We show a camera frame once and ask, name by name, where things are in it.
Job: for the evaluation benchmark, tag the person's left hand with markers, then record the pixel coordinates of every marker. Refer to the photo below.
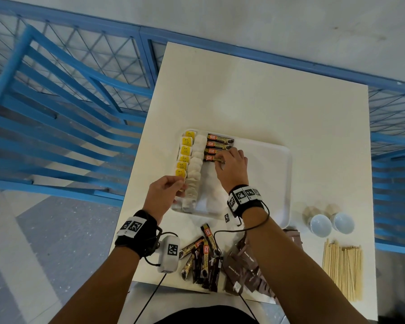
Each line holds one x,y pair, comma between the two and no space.
160,197

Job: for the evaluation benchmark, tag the person's right hand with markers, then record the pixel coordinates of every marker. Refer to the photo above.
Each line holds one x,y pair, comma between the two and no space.
233,172

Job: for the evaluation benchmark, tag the person's right thumb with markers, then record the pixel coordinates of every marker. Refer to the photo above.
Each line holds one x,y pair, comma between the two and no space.
219,165

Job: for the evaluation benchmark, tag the person's left thumb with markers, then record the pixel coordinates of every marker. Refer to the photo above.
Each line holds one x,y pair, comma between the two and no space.
174,179

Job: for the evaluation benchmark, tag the dark coffee stick sachet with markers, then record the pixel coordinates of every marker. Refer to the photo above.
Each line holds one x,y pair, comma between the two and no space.
217,145
220,138
212,151
210,158

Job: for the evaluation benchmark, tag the person's right forearm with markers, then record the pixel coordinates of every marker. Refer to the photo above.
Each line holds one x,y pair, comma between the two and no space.
297,276

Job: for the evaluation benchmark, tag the person's left forearm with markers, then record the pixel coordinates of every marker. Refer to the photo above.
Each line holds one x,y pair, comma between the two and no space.
98,290

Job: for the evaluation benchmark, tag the row of white creamer pods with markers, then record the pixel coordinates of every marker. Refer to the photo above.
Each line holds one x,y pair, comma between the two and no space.
195,172

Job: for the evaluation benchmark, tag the row of yellow packets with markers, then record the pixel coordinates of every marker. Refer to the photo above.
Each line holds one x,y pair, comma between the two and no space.
185,151

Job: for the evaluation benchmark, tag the white plastic tray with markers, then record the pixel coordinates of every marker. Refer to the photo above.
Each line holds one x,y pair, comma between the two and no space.
266,175

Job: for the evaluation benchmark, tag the small marker tag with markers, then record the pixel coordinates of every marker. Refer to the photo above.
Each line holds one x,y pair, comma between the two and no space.
227,218

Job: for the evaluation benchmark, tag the pile of coffee sticks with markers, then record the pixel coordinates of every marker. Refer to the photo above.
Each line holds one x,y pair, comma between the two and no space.
206,263

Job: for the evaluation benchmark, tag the pile of brown sugar packets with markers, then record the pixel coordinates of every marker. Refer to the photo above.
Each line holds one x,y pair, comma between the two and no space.
244,266

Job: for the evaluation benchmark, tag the blue slatted wooden chair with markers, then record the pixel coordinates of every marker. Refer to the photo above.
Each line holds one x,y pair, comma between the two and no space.
60,131
396,199

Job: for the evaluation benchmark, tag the person's black clothing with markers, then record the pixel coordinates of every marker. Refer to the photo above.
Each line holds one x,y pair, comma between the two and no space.
206,315

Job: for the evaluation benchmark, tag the blue metal mesh fence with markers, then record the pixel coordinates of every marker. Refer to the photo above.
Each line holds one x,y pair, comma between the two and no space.
114,53

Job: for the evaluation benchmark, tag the bundle of wooden stirrers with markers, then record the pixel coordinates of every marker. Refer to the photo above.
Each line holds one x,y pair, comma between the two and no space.
342,266

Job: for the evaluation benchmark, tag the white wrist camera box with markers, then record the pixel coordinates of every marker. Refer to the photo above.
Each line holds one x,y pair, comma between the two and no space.
168,254

